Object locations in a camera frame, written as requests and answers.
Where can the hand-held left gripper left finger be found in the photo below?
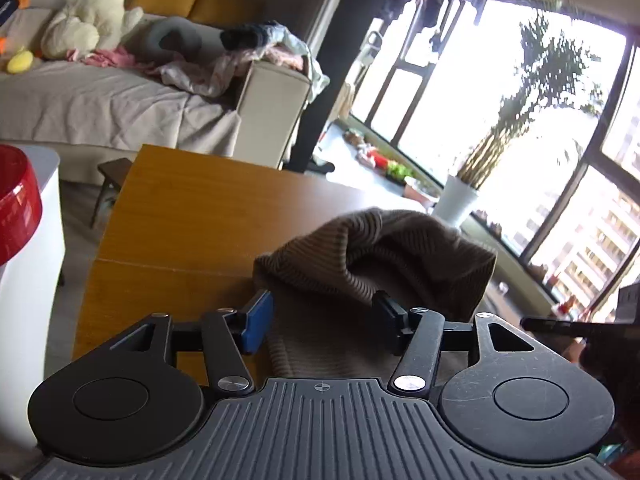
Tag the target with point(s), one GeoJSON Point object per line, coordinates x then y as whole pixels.
{"type": "Point", "coordinates": [257, 321]}

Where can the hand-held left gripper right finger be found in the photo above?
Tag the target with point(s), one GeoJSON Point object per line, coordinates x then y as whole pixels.
{"type": "Point", "coordinates": [386, 321]}

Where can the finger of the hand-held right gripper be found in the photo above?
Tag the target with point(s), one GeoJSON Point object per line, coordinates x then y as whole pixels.
{"type": "Point", "coordinates": [560, 326]}

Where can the brown ribbed knit sweater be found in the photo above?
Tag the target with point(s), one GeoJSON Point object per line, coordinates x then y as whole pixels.
{"type": "Point", "coordinates": [350, 270]}

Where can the pile of crumpled clothes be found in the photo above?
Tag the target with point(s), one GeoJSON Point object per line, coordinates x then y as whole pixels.
{"type": "Point", "coordinates": [260, 55]}

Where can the white plant pot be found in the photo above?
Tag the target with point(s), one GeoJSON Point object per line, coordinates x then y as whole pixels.
{"type": "Point", "coordinates": [455, 200]}

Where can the small wooden stool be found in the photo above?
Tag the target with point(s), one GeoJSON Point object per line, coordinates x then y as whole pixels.
{"type": "Point", "coordinates": [112, 170]}

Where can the white cabinet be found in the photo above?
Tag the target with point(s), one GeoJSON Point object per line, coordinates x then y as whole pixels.
{"type": "Point", "coordinates": [30, 320]}

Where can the tall green bamboo plant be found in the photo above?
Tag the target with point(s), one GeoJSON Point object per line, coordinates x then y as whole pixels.
{"type": "Point", "coordinates": [530, 100]}

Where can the beige sofa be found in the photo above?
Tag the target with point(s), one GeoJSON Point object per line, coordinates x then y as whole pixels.
{"type": "Point", "coordinates": [125, 105]}

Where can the red translucent bowl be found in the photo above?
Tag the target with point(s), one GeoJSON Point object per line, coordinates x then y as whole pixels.
{"type": "Point", "coordinates": [15, 205]}

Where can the grey plush pillow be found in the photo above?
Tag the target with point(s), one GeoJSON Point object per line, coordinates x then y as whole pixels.
{"type": "Point", "coordinates": [175, 37]}

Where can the pink cloth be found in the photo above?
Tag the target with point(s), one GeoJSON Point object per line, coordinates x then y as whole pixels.
{"type": "Point", "coordinates": [112, 57]}

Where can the white plush duck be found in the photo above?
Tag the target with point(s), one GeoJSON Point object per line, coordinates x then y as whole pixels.
{"type": "Point", "coordinates": [95, 15]}

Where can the small yellow plush toy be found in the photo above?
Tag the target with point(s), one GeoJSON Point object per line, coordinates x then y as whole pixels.
{"type": "Point", "coordinates": [19, 61]}

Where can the dark blue plush toy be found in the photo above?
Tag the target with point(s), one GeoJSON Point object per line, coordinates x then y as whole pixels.
{"type": "Point", "coordinates": [9, 7]}

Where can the black window frame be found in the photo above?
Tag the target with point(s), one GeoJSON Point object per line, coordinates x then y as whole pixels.
{"type": "Point", "coordinates": [582, 170]}

